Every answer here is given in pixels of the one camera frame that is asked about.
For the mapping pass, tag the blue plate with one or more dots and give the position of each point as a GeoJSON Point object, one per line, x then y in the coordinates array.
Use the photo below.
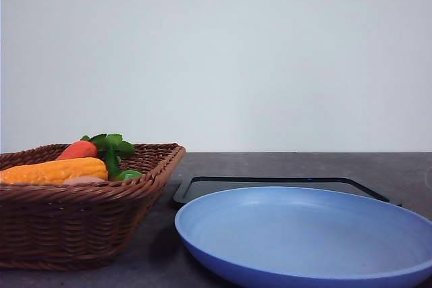
{"type": "Point", "coordinates": [306, 237]}

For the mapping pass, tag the brown egg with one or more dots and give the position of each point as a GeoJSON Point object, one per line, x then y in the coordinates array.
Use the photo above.
{"type": "Point", "coordinates": [83, 181]}

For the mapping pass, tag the brown wicker basket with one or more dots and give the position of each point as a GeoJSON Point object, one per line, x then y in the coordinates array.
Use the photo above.
{"type": "Point", "coordinates": [82, 223]}

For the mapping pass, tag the black tray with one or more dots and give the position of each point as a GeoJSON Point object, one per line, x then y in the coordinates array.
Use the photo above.
{"type": "Point", "coordinates": [200, 189]}

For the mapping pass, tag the green toy pepper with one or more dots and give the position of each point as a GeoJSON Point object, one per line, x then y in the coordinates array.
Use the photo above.
{"type": "Point", "coordinates": [128, 174]}

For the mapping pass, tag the yellow toy corn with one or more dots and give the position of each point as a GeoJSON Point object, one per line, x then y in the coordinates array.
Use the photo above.
{"type": "Point", "coordinates": [55, 172]}

